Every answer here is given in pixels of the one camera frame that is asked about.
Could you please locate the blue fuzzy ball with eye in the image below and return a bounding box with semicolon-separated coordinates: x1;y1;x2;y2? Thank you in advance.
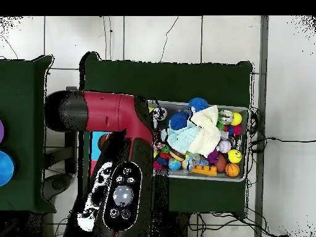
188;97;210;113

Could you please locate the cream knitted cloth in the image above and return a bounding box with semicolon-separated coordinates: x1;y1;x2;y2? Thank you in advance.
187;105;222;159

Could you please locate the wooden box with three holes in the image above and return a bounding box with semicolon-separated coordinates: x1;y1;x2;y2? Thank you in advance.
87;130;112;177

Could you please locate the metal mesh bin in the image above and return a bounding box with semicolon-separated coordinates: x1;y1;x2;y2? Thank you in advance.
148;99;251;183

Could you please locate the black and white soccer ball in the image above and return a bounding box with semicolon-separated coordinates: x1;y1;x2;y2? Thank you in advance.
152;106;168;122

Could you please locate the blue spiky ball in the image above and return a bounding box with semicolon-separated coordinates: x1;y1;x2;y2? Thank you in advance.
168;111;189;131

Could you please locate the mint knitted cloth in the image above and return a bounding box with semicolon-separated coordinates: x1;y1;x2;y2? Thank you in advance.
160;125;201;154

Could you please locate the small globe ball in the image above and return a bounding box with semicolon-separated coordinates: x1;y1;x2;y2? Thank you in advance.
168;158;181;171

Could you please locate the dark green table cloth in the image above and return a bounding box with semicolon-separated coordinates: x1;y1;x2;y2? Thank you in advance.
78;51;254;218
0;55;57;214

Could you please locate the orange toy block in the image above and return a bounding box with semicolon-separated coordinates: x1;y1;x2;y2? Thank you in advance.
189;164;218;177

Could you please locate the plain yellow ball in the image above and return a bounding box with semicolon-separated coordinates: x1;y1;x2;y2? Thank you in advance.
231;112;243;127

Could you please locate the yellow smiley ball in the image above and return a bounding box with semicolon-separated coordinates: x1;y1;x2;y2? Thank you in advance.
227;149;243;164

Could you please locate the orange toy basketball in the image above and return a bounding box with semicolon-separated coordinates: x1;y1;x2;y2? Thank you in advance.
225;162;240;178

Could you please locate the black upright panel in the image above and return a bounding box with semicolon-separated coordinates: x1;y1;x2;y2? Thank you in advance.
65;86;78;173

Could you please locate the dark grey stand base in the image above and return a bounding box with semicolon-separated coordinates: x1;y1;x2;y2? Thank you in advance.
43;172;72;201

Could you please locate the large blue ball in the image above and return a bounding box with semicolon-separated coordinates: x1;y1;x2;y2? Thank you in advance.
0;151;15;186

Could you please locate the thin black floor cable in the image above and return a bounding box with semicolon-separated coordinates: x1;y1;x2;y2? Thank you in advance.
159;15;179;63

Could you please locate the black power cable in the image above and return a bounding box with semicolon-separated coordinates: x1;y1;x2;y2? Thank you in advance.
250;136;316;144

